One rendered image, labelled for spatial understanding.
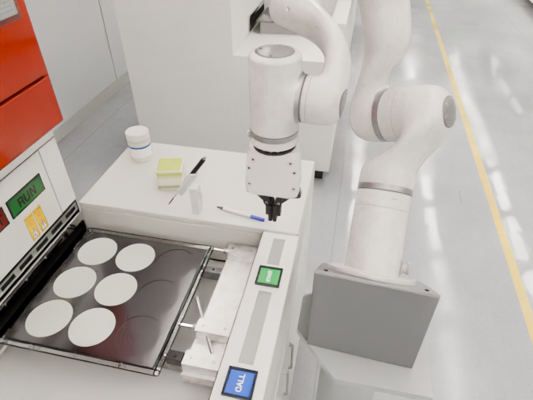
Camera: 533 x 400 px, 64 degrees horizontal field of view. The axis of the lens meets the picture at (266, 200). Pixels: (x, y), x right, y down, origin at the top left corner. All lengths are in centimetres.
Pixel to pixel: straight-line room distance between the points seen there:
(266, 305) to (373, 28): 62
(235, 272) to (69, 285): 40
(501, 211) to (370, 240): 216
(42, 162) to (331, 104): 75
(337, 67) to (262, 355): 54
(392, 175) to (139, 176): 75
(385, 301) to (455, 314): 143
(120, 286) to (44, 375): 24
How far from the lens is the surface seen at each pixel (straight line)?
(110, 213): 126
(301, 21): 73
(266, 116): 69
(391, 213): 92
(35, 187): 115
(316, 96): 66
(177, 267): 112
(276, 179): 77
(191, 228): 117
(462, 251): 264
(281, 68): 66
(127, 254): 118
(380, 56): 96
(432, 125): 93
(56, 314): 111
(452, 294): 238
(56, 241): 123
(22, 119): 103
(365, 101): 99
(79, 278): 116
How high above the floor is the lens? 170
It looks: 38 degrees down
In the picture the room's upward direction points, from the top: straight up
